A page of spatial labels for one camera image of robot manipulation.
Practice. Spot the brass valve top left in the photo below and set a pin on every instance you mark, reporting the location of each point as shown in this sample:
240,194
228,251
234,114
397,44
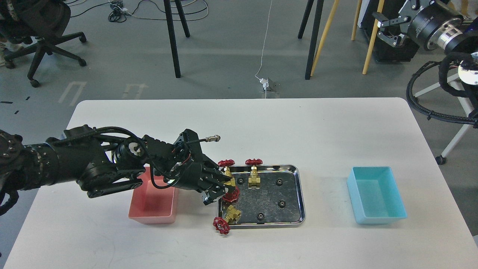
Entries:
226,164

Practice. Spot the white power adapter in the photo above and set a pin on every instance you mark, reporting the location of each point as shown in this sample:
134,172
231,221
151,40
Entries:
265,83

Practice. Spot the black stand leg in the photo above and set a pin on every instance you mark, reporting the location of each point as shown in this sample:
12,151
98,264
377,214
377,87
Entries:
315,29
171,32

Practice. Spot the black stand leg right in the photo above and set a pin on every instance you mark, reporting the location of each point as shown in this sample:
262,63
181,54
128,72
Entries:
315,29

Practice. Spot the pink plastic box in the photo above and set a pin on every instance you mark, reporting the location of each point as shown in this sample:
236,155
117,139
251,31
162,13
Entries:
150,205

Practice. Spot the wooden leg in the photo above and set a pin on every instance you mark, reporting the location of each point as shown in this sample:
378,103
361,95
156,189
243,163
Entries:
324,36
372,38

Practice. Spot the brass valve top middle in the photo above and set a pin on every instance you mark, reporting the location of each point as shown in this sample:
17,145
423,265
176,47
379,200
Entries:
254,180

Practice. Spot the black stand leg left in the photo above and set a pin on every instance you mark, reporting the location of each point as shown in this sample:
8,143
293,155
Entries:
171,32

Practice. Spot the wooden leg left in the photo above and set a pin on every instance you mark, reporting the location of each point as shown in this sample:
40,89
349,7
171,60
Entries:
324,36

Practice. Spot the metal tray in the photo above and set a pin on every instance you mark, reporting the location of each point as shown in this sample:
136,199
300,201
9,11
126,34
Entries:
265,199

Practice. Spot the blue plastic box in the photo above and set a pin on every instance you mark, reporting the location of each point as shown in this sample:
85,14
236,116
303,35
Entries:
374,195

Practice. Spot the brass valve red wheel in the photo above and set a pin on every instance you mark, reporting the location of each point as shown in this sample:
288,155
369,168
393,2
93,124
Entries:
232,196

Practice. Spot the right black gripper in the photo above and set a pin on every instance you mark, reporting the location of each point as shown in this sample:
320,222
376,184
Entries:
429,23

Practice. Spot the wooden leg right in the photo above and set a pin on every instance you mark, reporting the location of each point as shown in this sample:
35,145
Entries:
372,38

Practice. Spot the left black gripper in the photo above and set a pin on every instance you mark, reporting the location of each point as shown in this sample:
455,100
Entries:
187,167

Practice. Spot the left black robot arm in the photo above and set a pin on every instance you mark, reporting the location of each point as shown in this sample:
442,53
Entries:
106,161

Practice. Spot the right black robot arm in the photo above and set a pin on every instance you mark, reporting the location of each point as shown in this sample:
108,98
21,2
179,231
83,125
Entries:
457,75

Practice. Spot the black office chair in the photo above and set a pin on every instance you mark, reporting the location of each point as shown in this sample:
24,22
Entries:
40,24

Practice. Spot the brass valve bottom left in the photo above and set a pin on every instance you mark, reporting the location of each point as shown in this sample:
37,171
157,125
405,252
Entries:
222,223

